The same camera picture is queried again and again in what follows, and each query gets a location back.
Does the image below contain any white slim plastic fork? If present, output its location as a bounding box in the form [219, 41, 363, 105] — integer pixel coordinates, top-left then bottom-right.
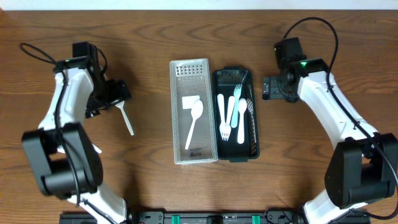
[231, 84, 242, 128]

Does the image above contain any white wide-handled plastic spoon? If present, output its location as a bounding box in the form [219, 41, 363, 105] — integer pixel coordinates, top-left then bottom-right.
[237, 98, 247, 144]

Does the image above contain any white wide-handled plastic fork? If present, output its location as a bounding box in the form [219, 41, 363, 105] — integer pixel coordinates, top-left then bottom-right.
[217, 93, 226, 141]

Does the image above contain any white slim plastic spoon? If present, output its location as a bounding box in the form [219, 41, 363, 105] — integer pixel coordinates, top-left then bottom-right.
[185, 100, 203, 150]

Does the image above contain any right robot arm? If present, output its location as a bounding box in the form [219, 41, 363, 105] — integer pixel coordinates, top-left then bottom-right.
[262, 37, 397, 223]

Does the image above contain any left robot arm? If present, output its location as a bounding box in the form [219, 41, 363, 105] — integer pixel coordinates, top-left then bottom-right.
[21, 42, 139, 223]

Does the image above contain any dark green plastic basket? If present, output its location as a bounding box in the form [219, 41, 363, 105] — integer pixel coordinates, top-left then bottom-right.
[212, 67, 260, 162]

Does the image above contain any white perforated plastic basket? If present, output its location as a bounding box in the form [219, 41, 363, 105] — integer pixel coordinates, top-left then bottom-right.
[170, 58, 218, 165]

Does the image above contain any black mounting rail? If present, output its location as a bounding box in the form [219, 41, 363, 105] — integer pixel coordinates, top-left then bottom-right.
[59, 208, 371, 224]

